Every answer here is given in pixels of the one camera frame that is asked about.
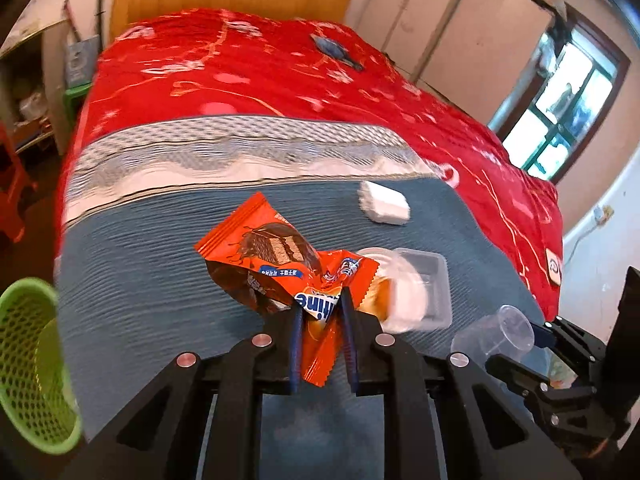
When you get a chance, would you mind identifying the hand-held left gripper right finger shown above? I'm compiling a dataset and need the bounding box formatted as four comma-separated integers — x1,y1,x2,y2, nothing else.
340,284,583,480

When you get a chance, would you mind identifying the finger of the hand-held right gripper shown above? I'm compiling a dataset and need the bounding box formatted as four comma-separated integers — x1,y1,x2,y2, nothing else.
530,317,609,367
486,353,552,402

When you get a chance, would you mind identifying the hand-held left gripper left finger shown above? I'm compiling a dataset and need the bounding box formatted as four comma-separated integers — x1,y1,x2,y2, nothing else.
60,306,305,480

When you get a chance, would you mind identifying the clear plastic cup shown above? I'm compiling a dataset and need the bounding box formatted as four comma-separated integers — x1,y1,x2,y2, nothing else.
450,305,536,368

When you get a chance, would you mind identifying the orange snack wrapper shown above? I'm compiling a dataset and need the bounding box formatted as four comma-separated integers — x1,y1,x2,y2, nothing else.
194,191,381,387

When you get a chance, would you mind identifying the green mesh wastebasket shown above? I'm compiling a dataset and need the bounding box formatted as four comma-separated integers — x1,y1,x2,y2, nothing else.
0,277,84,456

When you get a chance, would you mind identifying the round clear container white lid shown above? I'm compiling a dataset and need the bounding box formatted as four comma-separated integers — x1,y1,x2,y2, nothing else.
356,247,429,334

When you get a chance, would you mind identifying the clear rectangular plastic tub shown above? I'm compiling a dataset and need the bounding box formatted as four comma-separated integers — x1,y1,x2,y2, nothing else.
395,247,454,330

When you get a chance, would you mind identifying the white tissue pack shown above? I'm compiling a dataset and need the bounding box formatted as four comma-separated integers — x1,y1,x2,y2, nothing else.
358,180,411,226

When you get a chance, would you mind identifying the blue ribbed blanket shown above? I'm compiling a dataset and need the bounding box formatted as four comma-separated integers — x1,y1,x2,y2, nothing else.
53,115,551,480

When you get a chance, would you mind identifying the window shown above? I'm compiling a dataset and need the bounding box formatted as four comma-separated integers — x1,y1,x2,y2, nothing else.
487,4,632,184

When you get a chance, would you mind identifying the red printed blanket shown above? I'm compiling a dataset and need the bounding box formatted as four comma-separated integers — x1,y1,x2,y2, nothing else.
54,7,564,322

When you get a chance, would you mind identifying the blue toy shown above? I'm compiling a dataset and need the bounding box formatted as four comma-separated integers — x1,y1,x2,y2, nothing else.
310,34,365,71

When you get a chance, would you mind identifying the beige wardrobe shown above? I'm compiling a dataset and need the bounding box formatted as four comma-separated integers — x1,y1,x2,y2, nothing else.
350,0,557,127

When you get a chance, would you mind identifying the red plastic stool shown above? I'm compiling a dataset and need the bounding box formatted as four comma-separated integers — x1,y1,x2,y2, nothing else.
0,122,39,244

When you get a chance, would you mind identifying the green plastic stool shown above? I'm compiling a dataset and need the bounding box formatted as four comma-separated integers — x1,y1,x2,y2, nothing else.
62,85,94,117

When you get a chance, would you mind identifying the pale blue gift bag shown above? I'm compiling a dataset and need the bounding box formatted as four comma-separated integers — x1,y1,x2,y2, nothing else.
67,35,101,91

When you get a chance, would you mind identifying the white plastic bag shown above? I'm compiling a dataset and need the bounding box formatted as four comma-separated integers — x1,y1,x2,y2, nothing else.
17,89,46,122

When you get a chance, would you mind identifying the wooden desk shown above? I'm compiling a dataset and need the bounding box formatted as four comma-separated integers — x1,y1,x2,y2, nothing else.
0,19,72,157

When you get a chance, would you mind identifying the red and black stick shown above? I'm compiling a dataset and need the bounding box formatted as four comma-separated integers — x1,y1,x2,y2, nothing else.
62,0,84,44

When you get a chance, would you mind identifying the white cable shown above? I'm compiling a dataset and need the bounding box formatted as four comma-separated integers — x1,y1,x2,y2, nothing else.
562,219,602,262

